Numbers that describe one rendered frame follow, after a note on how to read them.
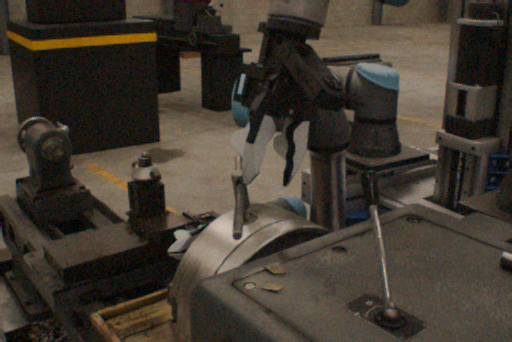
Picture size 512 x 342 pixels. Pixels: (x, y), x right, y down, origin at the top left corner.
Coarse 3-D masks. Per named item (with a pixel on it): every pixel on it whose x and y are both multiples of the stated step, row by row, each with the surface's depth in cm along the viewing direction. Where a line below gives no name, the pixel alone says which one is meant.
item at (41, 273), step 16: (32, 256) 150; (160, 256) 144; (32, 272) 141; (48, 272) 135; (112, 272) 136; (128, 272) 139; (144, 272) 141; (160, 272) 144; (48, 288) 130; (64, 288) 129; (80, 288) 131; (96, 288) 134; (112, 288) 137; (128, 288) 140; (64, 304) 130; (80, 304) 132
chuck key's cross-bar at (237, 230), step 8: (240, 160) 95; (240, 168) 92; (240, 184) 87; (240, 192) 84; (240, 200) 80; (240, 208) 75; (240, 216) 71; (240, 224) 68; (232, 232) 65; (240, 232) 65
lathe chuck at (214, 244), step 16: (256, 208) 94; (272, 208) 96; (224, 224) 91; (256, 224) 89; (208, 240) 89; (224, 240) 88; (240, 240) 86; (192, 256) 89; (208, 256) 87; (224, 256) 85; (176, 272) 90; (192, 272) 87; (208, 272) 85; (176, 288) 89; (176, 336) 92
